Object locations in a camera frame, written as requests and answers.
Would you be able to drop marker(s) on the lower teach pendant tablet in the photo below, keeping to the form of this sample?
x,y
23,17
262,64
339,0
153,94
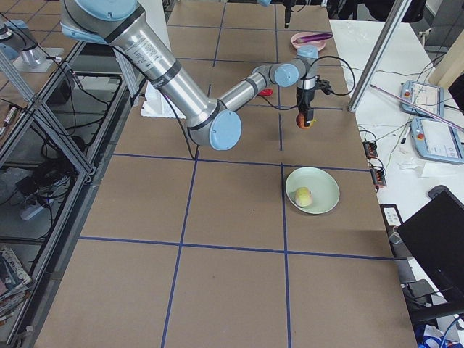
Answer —
x,y
434,140

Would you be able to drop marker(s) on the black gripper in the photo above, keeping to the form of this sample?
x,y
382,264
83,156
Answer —
x,y
304,97

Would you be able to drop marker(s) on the white camera stand base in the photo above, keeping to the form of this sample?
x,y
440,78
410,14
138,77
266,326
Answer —
x,y
155,105

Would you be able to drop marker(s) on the upper teach pendant tablet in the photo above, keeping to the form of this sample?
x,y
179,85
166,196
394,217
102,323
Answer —
x,y
425,95

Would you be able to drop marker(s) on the pink-yellow peach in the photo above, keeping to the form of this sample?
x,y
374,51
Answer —
x,y
303,197

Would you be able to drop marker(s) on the green plate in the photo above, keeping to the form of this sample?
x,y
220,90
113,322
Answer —
x,y
324,188

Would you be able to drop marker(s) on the orange circuit board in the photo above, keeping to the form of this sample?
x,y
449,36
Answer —
x,y
376,166

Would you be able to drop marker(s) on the black laptop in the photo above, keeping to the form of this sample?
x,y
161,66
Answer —
x,y
434,237

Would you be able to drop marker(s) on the stack of books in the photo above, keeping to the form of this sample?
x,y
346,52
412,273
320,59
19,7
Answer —
x,y
15,282

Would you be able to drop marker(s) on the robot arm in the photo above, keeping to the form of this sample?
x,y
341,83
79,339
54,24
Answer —
x,y
210,122

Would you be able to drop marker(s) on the reacher grabber tool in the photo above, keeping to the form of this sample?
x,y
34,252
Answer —
x,y
416,107

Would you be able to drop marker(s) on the teach pendant tablet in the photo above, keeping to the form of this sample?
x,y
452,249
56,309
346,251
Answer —
x,y
425,95
434,140

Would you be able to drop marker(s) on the pink plate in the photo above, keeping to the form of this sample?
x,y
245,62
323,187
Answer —
x,y
318,44

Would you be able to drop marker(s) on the purple eggplant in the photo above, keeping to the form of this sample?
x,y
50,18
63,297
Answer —
x,y
313,37

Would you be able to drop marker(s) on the aluminium frame post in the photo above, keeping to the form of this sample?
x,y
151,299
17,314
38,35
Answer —
x,y
393,20

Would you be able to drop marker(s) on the red chili pepper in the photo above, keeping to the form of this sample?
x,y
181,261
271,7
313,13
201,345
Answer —
x,y
266,92

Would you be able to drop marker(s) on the red-yellow pomegranate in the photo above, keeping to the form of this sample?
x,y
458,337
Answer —
x,y
300,121

